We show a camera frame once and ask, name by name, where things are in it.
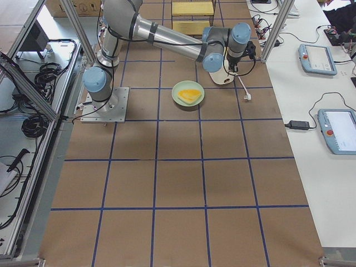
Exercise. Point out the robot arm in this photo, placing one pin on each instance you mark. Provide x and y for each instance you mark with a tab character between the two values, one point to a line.
220	49

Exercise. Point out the white toaster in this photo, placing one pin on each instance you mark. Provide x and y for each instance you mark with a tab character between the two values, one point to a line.
221	77

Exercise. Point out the far teach pendant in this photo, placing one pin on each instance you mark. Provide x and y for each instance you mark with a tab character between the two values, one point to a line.
317	60

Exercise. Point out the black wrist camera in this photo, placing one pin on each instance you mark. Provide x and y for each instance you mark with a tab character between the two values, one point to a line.
250	50

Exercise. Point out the aluminium frame post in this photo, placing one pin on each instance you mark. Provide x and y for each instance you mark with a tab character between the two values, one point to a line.
277	26

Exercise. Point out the wooden shelf board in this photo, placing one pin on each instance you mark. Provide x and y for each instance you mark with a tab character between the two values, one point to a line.
192	9

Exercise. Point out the green plate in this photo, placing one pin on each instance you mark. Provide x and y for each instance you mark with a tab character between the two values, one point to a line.
187	85

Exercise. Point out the cardboard box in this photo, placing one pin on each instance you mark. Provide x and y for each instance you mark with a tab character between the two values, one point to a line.
84	8

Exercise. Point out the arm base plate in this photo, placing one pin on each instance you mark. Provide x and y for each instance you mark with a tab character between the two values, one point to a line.
113	111

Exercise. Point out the triangular bread on plate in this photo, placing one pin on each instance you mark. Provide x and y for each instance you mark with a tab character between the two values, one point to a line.
189	96

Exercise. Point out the teach pendant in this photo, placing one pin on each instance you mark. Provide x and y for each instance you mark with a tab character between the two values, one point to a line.
317	60
338	129

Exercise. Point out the black power adapter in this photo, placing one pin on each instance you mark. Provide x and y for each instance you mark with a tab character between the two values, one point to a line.
297	125

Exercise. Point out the near teach pendant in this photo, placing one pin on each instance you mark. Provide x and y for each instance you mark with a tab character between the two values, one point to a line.
338	129

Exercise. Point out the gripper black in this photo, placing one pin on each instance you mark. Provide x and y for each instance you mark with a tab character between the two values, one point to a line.
232	62

